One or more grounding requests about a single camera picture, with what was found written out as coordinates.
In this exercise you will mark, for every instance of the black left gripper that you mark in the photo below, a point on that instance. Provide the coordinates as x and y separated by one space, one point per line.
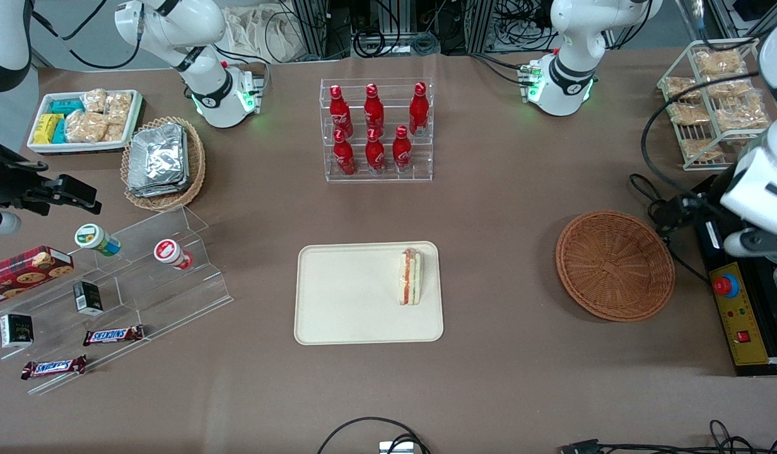
686 209

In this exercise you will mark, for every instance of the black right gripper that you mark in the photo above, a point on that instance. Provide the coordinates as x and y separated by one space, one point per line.
10 184

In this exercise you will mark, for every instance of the triangle layered sandwich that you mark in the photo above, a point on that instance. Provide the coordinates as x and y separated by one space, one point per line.
410 277

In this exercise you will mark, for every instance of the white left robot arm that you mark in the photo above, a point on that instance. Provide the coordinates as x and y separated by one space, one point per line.
578 63

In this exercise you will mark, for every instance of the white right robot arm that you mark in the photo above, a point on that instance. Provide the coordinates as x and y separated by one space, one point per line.
199 38

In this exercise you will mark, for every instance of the round brown wicker basket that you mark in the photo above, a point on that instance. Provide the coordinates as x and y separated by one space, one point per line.
615 268

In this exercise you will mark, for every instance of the oval light wicker basket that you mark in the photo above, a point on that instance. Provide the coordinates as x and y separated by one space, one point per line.
198 167

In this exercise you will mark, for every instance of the cream plastic serving tray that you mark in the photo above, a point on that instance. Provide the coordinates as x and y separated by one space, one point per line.
350 296

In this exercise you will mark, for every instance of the green sunflower lid cup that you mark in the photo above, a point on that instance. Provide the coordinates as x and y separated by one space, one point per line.
89 236

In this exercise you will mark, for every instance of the black counter machine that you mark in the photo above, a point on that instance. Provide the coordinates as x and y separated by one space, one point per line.
704 265

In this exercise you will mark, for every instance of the teal snack packet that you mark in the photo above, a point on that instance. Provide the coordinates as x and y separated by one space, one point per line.
60 132
67 106

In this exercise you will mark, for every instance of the clear bag of crackers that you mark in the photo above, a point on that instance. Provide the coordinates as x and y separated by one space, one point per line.
740 117
683 88
701 149
118 107
719 63
94 101
689 114
115 133
734 90
86 127

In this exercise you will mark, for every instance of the yellow snack packet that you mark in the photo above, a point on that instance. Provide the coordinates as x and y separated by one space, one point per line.
48 129

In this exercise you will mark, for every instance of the foil wrapped pack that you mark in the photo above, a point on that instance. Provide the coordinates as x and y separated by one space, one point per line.
158 192
158 154

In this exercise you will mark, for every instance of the white rectangular snack bin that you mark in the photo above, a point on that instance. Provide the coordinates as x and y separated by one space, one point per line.
133 126

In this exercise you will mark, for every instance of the red emergency stop button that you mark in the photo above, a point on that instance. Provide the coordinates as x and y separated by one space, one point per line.
726 285

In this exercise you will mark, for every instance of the red tartan cookie box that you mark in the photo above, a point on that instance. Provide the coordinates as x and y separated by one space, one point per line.
23 271

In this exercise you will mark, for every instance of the small dark tea box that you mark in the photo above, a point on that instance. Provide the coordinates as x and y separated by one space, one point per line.
16 331
87 298

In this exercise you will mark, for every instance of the red lid yogurt cup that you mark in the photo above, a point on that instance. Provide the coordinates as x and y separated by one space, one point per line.
166 251

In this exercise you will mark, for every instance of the yellow control panel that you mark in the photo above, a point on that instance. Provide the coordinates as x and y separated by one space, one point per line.
745 315

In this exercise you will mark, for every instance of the clear acrylic stepped shelf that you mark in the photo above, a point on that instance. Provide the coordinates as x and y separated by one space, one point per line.
174 296

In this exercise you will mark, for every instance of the Snickers chocolate bar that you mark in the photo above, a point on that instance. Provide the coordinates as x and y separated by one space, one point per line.
53 367
113 335

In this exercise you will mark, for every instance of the beige cloth bag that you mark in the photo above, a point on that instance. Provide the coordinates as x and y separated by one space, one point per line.
262 31

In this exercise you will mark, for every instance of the clear acrylic bottle rack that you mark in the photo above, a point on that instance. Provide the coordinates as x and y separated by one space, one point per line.
426 171

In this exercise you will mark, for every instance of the red cola bottle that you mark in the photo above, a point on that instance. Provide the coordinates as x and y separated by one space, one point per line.
344 154
418 112
374 112
340 113
374 154
402 151

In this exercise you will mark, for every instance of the small grey device box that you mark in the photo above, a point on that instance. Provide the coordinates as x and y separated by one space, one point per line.
396 448

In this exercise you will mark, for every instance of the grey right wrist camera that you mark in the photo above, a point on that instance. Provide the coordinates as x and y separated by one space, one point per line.
0 222

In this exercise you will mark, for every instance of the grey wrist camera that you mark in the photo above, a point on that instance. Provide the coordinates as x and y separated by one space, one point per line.
754 244
0 222

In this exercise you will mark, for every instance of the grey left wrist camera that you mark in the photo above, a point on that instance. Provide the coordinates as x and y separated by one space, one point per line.
754 244

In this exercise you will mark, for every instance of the small red rocker switch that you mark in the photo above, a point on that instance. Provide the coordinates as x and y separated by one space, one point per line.
743 337

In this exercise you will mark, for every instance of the aluminium frame post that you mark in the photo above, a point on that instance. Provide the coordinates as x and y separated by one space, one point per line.
311 25
480 25

